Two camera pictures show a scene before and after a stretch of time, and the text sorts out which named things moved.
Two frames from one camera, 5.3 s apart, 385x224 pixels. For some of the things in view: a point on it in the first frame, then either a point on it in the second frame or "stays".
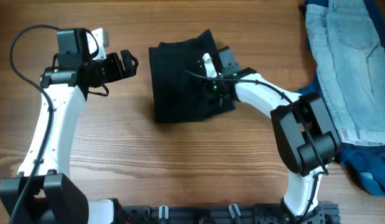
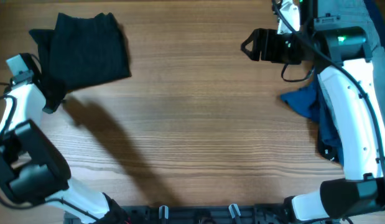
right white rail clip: [232, 211] stays
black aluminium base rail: [322, 213] stays
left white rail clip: [160, 210] stays
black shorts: [176, 68] -> [83, 51]
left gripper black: [117, 72] -> [59, 85]
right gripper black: [208, 93] -> [268, 38]
